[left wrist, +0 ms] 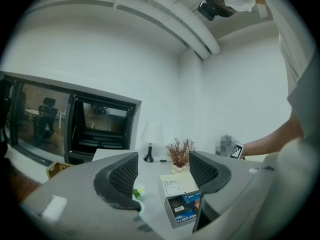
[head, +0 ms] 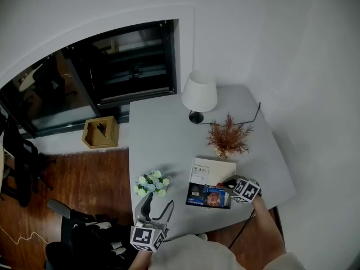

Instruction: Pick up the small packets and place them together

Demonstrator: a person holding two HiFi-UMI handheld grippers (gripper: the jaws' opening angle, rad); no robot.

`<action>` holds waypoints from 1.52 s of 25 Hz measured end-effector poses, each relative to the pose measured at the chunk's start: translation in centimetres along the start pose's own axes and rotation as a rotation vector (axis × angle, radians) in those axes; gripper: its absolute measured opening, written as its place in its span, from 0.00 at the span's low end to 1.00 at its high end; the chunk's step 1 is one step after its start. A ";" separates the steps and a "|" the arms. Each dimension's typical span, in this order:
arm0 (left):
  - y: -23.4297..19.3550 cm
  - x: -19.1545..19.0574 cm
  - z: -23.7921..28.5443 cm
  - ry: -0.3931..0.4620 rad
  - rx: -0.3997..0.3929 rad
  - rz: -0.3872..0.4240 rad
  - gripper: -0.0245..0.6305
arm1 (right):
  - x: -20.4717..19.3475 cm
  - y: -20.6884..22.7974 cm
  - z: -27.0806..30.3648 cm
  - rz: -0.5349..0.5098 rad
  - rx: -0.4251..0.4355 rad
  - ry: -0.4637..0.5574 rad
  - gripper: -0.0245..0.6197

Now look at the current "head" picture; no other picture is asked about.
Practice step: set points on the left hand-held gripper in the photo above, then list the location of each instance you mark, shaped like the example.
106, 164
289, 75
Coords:
144, 236

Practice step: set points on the brown artificial plant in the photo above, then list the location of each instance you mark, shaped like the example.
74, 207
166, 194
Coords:
228, 139

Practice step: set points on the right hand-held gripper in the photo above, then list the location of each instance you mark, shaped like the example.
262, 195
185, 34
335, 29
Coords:
246, 190

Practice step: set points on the person's right forearm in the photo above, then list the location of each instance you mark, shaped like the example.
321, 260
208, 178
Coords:
265, 226

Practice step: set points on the person's left forearm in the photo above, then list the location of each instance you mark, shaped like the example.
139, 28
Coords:
142, 260

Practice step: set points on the white and blue flower bouquet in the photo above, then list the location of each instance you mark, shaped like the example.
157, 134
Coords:
152, 184

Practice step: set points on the black framed window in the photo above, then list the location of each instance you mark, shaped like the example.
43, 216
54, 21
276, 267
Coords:
118, 66

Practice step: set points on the black chair with grey armrest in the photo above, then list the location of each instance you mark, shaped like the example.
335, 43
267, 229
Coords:
84, 240

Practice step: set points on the black mesh office chair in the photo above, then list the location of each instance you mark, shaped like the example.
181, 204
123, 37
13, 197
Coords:
19, 164

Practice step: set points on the white drip coffee box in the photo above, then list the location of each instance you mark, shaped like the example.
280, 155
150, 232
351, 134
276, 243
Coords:
222, 169

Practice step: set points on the white shade table lamp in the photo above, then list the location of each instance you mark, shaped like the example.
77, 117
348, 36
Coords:
199, 91

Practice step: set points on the person's light shoe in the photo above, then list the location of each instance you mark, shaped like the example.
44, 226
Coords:
202, 236

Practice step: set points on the wooden open box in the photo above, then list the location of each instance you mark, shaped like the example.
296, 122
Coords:
108, 139

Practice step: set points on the red packet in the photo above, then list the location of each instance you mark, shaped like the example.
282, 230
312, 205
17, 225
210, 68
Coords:
220, 183

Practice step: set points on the person's beige shirt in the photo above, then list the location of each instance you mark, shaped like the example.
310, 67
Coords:
197, 254

